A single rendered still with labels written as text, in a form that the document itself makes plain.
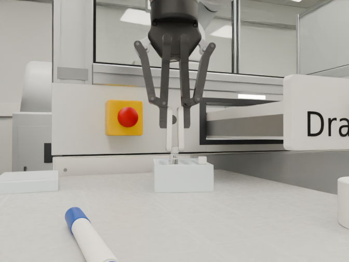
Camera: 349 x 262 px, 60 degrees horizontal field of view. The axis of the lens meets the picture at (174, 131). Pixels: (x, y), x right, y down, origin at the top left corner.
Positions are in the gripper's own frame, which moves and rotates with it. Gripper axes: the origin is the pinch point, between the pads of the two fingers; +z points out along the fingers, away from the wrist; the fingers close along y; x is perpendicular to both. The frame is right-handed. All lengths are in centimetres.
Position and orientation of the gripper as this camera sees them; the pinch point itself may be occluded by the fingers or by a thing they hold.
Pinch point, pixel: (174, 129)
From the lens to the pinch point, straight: 47.7
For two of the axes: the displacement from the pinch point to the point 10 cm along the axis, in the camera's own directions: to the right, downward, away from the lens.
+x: -0.9, 0.1, 10.0
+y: 10.0, 0.0, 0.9
